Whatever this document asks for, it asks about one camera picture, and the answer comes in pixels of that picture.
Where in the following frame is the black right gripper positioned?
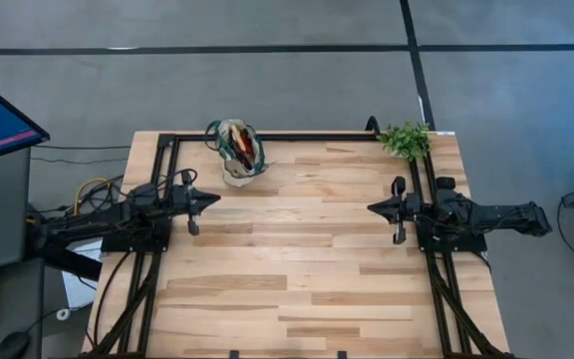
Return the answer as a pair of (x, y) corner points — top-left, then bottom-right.
(367, 175), (423, 245)

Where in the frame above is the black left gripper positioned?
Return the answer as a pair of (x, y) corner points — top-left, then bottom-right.
(170, 171), (222, 236)

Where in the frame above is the cream green-trimmed gardening bag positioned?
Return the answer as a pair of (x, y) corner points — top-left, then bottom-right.
(203, 118), (268, 188)

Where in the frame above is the green plant in white pot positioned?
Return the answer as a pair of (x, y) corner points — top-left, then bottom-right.
(377, 121), (431, 162)

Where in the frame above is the white paper sheet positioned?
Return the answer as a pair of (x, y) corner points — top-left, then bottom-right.
(61, 240), (104, 309)

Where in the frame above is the black computer mouse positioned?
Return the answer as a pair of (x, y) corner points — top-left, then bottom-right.
(0, 331), (32, 359)

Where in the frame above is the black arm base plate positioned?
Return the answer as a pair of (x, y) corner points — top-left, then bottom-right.
(100, 231), (173, 253)
(415, 212), (488, 253)

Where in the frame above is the black aluminium table frame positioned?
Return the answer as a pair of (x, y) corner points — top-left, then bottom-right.
(81, 115), (515, 359)

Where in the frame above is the yellow cable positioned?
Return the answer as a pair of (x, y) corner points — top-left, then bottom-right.
(73, 178), (112, 216)

